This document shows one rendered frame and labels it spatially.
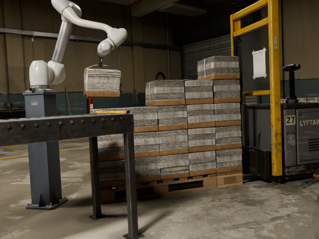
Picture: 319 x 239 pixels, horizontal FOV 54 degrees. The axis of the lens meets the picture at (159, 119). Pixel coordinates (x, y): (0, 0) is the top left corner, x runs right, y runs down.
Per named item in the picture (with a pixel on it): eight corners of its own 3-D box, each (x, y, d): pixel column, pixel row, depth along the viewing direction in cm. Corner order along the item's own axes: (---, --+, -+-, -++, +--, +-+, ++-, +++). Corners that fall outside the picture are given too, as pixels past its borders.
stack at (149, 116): (93, 193, 309) (88, 108, 305) (201, 179, 345) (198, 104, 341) (98, 204, 273) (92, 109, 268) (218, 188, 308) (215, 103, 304)
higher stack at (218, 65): (200, 179, 345) (195, 61, 338) (224, 176, 354) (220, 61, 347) (217, 188, 308) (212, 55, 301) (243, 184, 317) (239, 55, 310)
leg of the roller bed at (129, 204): (134, 233, 208) (129, 132, 205) (139, 236, 204) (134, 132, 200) (127, 236, 205) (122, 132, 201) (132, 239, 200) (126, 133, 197)
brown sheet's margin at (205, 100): (172, 104, 331) (172, 100, 331) (197, 103, 340) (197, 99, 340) (186, 104, 295) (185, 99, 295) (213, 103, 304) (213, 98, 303)
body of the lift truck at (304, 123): (246, 170, 380) (244, 104, 376) (283, 165, 397) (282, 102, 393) (285, 183, 314) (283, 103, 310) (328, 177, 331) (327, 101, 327)
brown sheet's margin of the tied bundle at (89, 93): (85, 93, 283) (85, 88, 282) (117, 93, 292) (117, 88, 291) (86, 96, 268) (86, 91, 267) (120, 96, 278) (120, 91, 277)
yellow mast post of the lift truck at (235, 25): (234, 163, 378) (229, 15, 369) (240, 162, 381) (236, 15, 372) (238, 164, 369) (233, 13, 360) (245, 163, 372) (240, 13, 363)
